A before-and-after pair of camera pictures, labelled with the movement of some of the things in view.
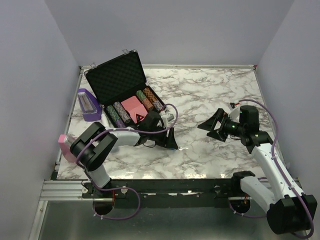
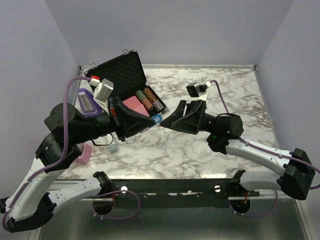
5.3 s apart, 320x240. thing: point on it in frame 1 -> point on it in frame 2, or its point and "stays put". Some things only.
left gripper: (170, 141) -> (130, 126)
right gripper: (211, 124) -> (192, 123)
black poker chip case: (118, 78) stays put
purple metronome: (91, 109) stays put
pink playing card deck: (135, 108) stays put
